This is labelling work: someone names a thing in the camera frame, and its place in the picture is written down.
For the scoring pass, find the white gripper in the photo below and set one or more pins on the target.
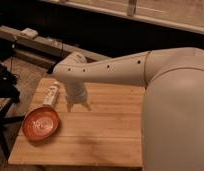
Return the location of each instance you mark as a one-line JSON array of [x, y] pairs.
[[76, 92]]

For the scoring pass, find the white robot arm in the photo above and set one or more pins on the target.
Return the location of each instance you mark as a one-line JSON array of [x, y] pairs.
[[173, 106]]

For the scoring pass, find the orange ceramic bowl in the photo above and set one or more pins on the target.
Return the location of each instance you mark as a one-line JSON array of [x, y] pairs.
[[40, 123]]

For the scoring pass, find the wooden board table top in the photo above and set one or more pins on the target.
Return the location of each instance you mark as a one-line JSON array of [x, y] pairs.
[[107, 134]]

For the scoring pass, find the black stand left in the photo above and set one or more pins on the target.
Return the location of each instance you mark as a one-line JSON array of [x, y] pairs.
[[7, 91]]

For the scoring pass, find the small white box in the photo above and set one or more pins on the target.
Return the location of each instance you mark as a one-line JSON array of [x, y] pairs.
[[29, 33]]

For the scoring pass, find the long wooden beam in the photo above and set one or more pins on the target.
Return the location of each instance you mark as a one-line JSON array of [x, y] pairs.
[[45, 45]]

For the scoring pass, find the light wooden shelf ledge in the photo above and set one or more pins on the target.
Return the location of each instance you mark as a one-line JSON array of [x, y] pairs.
[[185, 15]]

